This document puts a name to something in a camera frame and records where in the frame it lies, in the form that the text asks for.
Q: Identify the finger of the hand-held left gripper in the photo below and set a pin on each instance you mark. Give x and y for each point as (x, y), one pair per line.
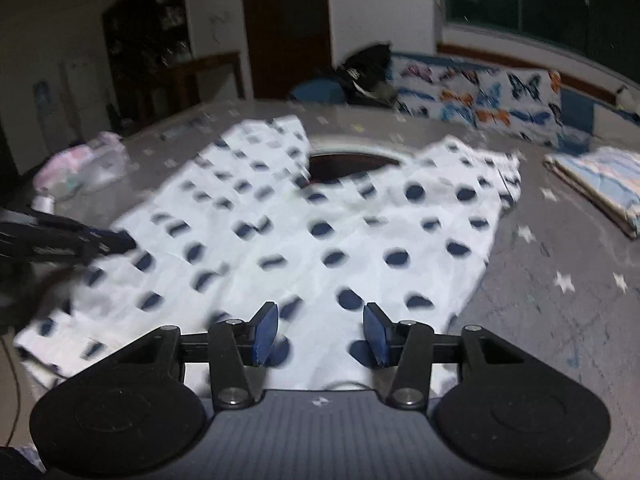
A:
(85, 242)

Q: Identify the black white plush toy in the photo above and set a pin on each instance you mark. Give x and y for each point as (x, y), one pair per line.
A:
(627, 97)

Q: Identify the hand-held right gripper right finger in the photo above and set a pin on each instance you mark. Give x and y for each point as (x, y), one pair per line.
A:
(376, 332)

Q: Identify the black bag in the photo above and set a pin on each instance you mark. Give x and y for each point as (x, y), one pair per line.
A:
(362, 75)

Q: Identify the pink white tissue pack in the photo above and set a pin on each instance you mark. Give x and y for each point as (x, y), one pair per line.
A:
(82, 165)

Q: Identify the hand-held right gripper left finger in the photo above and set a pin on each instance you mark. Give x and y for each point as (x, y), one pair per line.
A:
(264, 332)

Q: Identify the dark wooden door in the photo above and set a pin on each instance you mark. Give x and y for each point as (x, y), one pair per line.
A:
(285, 25)

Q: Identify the dark display cabinet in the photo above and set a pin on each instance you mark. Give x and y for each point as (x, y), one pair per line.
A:
(147, 45)

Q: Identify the round built-in table cooker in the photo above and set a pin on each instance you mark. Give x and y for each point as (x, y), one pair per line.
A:
(350, 165)

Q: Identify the white polka dot garment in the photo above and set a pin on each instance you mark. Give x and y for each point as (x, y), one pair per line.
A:
(320, 260)

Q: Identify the blue chair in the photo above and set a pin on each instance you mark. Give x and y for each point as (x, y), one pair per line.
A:
(317, 92)

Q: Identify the folded striped cloth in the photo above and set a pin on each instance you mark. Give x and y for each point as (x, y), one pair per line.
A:
(600, 185)

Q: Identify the small white bottle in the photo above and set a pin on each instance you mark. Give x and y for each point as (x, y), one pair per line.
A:
(44, 202)

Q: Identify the butterfly print cushion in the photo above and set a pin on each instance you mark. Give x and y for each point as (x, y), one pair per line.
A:
(480, 95)

